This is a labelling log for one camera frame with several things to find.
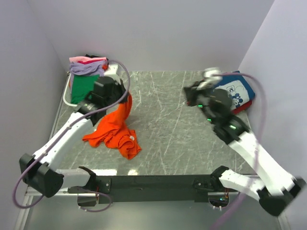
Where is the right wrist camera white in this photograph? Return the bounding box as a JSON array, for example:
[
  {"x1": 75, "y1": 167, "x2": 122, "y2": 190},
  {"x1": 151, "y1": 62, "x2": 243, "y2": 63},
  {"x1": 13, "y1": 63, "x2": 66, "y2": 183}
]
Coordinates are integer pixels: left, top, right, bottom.
[{"x1": 197, "y1": 67, "x2": 222, "y2": 90}]

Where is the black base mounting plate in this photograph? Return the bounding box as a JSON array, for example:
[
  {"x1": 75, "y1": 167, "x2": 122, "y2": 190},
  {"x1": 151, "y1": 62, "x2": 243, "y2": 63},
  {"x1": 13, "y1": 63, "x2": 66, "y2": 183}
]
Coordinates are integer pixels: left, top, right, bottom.
[{"x1": 94, "y1": 174, "x2": 225, "y2": 202}]

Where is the white perforated basket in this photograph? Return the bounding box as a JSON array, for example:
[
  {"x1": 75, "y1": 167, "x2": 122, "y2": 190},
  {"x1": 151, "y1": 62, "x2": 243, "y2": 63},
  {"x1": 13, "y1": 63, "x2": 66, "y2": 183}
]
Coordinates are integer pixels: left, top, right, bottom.
[{"x1": 62, "y1": 72, "x2": 77, "y2": 107}]

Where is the light pink shirt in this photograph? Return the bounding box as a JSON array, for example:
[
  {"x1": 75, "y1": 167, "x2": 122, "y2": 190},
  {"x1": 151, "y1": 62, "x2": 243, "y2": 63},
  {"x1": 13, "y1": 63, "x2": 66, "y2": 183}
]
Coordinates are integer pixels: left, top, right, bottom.
[{"x1": 69, "y1": 56, "x2": 107, "y2": 62}]

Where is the magenta shirt in basket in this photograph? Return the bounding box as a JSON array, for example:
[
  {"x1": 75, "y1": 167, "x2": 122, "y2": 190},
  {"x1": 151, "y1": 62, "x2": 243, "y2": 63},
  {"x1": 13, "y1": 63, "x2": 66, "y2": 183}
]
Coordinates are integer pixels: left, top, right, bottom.
[{"x1": 78, "y1": 60, "x2": 97, "y2": 65}]

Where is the black garment in basket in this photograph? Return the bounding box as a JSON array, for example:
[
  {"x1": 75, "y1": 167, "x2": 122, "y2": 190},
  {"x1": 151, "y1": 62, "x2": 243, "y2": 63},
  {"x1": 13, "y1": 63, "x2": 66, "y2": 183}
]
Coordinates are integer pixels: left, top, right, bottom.
[{"x1": 85, "y1": 54, "x2": 109, "y2": 65}]

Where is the orange t shirt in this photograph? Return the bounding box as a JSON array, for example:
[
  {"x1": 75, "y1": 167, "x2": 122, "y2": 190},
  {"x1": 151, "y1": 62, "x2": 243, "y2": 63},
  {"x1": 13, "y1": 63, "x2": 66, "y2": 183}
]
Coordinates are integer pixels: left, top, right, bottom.
[{"x1": 82, "y1": 94, "x2": 142, "y2": 160}]

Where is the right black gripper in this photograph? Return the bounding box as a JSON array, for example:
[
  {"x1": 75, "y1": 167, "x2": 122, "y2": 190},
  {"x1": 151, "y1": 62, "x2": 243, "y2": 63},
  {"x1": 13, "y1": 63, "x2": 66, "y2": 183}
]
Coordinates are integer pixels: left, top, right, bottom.
[{"x1": 180, "y1": 80, "x2": 216, "y2": 124}]

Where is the blue cartoon print shirt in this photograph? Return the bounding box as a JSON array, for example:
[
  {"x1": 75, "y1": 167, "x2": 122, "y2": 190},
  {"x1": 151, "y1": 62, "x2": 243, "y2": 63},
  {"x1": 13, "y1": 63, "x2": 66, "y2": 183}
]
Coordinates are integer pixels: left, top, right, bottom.
[{"x1": 215, "y1": 74, "x2": 255, "y2": 111}]

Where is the aluminium rail frame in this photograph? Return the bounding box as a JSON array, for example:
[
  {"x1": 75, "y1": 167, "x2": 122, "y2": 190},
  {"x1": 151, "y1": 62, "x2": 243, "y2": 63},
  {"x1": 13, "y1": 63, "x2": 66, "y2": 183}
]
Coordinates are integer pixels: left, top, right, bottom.
[{"x1": 14, "y1": 103, "x2": 292, "y2": 230}]

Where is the lavender shirt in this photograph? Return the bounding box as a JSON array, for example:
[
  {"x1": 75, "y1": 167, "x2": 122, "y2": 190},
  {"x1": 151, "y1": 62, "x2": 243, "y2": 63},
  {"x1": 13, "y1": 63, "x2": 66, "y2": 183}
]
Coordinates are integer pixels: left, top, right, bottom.
[{"x1": 70, "y1": 60, "x2": 107, "y2": 76}]

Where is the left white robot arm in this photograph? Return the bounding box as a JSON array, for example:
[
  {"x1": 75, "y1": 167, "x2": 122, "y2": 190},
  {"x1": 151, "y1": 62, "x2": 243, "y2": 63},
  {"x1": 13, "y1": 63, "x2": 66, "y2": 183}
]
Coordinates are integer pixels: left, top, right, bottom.
[{"x1": 19, "y1": 76, "x2": 128, "y2": 198}]

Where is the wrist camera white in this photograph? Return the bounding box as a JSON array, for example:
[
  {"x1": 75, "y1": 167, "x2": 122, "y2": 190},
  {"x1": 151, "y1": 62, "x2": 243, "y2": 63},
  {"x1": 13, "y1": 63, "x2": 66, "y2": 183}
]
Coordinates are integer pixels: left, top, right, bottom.
[
  {"x1": 104, "y1": 63, "x2": 121, "y2": 84},
  {"x1": 197, "y1": 67, "x2": 222, "y2": 90}
]

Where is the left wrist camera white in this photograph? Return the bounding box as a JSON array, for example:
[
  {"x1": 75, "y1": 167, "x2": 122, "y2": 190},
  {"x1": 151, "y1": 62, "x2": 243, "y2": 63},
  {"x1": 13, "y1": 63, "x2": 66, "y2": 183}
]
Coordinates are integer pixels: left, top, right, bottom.
[{"x1": 104, "y1": 63, "x2": 121, "y2": 84}]

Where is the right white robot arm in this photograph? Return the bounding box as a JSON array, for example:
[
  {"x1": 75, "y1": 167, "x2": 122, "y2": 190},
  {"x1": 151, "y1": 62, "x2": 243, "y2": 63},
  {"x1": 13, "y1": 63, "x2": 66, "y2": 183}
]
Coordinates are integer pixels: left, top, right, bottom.
[{"x1": 183, "y1": 81, "x2": 307, "y2": 217}]

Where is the red folded shirt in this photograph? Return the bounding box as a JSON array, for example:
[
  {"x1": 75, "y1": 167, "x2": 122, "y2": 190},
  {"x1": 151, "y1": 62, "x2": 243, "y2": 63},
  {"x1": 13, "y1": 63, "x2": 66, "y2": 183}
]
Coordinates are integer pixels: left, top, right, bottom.
[{"x1": 232, "y1": 101, "x2": 252, "y2": 115}]

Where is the green shirt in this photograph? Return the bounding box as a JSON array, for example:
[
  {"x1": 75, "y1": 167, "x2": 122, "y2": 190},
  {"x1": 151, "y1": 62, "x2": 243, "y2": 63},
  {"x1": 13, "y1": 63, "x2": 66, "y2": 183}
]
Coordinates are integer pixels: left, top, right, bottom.
[{"x1": 71, "y1": 75, "x2": 100, "y2": 104}]

